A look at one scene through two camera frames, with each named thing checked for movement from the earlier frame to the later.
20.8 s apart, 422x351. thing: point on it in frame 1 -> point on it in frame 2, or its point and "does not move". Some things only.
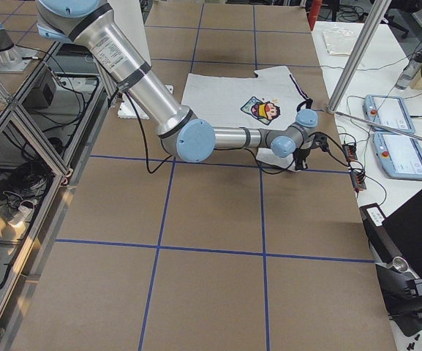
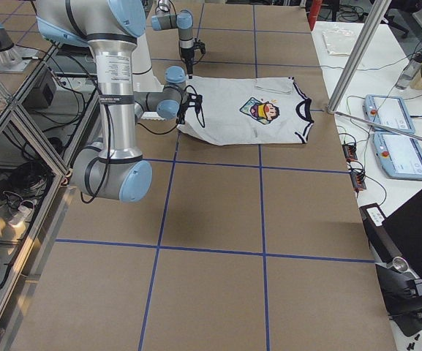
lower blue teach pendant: [401, 157] does not move
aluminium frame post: [359, 53] does not move
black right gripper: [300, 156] -> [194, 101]
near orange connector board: [358, 179] does not move
